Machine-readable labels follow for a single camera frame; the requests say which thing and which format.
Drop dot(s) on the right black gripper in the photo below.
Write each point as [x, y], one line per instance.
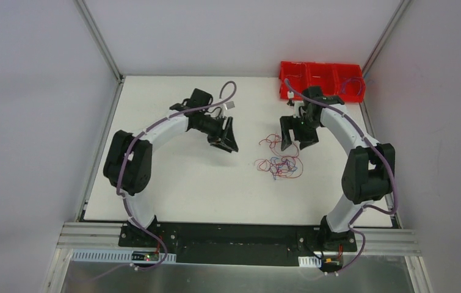
[300, 130]

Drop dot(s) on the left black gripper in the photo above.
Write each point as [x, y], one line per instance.
[220, 132]

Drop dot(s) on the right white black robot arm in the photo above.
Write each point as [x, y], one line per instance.
[369, 170]

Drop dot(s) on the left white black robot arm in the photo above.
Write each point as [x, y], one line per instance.
[128, 163]

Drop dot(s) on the red three-compartment plastic bin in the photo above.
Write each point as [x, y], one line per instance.
[342, 79]

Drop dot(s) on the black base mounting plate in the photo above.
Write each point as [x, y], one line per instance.
[235, 244]

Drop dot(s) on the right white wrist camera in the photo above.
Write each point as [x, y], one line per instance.
[291, 99]

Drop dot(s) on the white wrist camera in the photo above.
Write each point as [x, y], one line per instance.
[229, 105]
[291, 99]

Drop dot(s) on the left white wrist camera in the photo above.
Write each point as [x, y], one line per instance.
[229, 105]

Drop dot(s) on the right aluminium frame post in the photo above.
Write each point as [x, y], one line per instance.
[395, 19]

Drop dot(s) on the aluminium frame post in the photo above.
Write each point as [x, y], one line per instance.
[98, 39]
[395, 19]

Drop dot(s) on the aluminium front rail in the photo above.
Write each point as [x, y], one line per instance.
[379, 241]

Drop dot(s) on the white slotted cable duct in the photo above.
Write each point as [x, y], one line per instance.
[122, 256]

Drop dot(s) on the left aluminium frame post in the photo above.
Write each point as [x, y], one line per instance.
[98, 39]

